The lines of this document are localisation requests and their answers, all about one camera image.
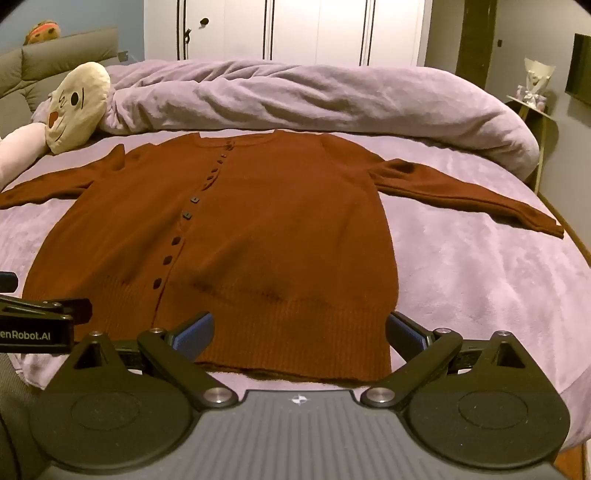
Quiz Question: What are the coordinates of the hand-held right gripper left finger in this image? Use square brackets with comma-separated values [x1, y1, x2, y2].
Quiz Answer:
[50, 311, 235, 411]

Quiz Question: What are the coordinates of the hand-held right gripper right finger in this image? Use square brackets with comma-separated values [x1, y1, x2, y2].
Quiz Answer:
[361, 312, 548, 409]

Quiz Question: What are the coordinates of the brown knit cardigan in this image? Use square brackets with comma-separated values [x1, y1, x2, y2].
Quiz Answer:
[0, 129, 566, 384]

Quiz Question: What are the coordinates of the pink plush pillow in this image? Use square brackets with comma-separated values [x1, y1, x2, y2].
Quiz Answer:
[0, 122, 49, 185]

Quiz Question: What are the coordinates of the round cream face pillow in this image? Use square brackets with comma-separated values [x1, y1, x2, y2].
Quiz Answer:
[44, 62, 112, 155]

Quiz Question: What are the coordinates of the grey-green padded headboard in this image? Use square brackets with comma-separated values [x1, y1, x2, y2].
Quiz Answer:
[0, 27, 121, 139]

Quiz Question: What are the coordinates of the orange plush toy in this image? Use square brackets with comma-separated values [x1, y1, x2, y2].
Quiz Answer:
[23, 19, 62, 46]

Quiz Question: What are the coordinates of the rolled purple duvet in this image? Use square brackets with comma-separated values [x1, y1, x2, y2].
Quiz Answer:
[99, 59, 541, 181]

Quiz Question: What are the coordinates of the small side table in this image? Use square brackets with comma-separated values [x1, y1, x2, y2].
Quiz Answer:
[505, 95, 559, 195]

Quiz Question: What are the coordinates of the white wrapped bouquet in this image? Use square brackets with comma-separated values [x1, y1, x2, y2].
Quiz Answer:
[519, 58, 557, 109]

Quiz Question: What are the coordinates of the white wardrobe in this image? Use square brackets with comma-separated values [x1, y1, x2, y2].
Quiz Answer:
[143, 0, 428, 68]

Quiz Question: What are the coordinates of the dark wall screen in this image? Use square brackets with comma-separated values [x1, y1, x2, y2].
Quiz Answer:
[566, 33, 591, 107]

